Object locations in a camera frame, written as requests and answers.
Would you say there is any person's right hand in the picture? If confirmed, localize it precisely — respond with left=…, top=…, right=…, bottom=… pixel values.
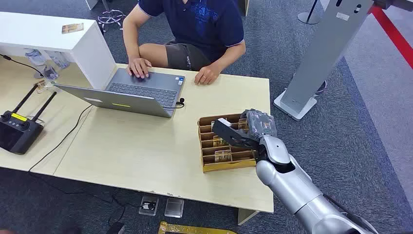
left=126, top=57, right=152, bottom=79

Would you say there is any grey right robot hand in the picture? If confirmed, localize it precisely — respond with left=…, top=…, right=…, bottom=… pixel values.
left=212, top=109, right=278, bottom=152

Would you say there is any grey laptop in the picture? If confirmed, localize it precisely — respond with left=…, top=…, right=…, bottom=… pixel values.
left=54, top=67, right=186, bottom=119

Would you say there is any yellow flat frame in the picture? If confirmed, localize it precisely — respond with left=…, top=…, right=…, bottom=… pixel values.
left=157, top=221, right=238, bottom=234

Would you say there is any wooden slotted card holder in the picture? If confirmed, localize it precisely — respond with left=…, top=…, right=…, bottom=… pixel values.
left=197, top=113, right=258, bottom=174

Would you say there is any floor socket box with plug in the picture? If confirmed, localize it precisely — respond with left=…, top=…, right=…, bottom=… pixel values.
left=138, top=195, right=160, bottom=216

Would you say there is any black cable with plug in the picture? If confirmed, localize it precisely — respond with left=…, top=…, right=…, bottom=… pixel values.
left=0, top=54, right=44, bottom=77

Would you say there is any chrome stool base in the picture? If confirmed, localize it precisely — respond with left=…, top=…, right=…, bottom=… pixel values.
left=97, top=9, right=127, bottom=32

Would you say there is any white desk shelf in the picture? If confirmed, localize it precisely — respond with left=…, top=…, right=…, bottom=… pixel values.
left=0, top=11, right=117, bottom=90

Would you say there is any clear plastic water bottle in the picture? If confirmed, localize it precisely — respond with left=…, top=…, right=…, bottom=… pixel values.
left=25, top=48, right=47, bottom=67
left=48, top=50, right=71, bottom=69

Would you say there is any person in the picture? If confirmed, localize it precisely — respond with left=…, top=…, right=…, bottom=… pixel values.
left=122, top=0, right=247, bottom=86

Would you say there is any grey stanchion post base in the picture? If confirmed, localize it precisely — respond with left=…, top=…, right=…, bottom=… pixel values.
left=297, top=0, right=320, bottom=25

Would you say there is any long black cable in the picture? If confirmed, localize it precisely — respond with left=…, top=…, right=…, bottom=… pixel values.
left=28, top=104, right=94, bottom=173

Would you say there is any black power adapter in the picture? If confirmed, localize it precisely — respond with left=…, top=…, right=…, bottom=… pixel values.
left=106, top=222, right=126, bottom=234

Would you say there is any wooden table leg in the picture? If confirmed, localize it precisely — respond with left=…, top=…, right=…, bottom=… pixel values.
left=238, top=208, right=260, bottom=226

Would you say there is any clear drinking glass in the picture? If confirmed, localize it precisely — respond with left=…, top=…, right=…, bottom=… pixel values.
left=42, top=65, right=59, bottom=81

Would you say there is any grey kiosk stand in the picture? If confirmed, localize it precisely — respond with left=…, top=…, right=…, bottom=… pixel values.
left=273, top=0, right=375, bottom=121

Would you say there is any person's left hand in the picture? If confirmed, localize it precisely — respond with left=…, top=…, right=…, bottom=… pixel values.
left=194, top=64, right=222, bottom=86

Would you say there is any grey floor socket cover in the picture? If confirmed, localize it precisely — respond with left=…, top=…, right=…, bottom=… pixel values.
left=164, top=197, right=185, bottom=218

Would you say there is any person's hand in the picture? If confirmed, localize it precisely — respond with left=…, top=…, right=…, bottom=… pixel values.
left=126, top=57, right=152, bottom=79
left=194, top=64, right=222, bottom=86

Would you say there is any black remote controller with antennas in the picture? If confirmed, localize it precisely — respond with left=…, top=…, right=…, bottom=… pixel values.
left=0, top=84, right=58, bottom=155

